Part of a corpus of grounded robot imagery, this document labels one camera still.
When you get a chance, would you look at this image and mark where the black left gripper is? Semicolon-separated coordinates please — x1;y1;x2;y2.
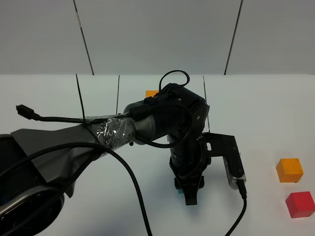
170;133;211;206

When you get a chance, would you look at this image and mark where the orange wooden cube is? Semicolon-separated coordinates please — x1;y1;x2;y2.
276;158;304;183

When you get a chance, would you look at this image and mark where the red wooden cube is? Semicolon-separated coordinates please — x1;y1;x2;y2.
285;191;315;218

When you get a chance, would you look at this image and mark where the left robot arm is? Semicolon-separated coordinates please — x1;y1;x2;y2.
0;84;210;236

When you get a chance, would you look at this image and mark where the orange template cube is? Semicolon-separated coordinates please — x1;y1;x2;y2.
145;90;158;98

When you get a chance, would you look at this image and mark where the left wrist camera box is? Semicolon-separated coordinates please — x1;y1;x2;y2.
202;132;246;190

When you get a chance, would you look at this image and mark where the black left camera cable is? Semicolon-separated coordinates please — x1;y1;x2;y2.
225;180;248;236

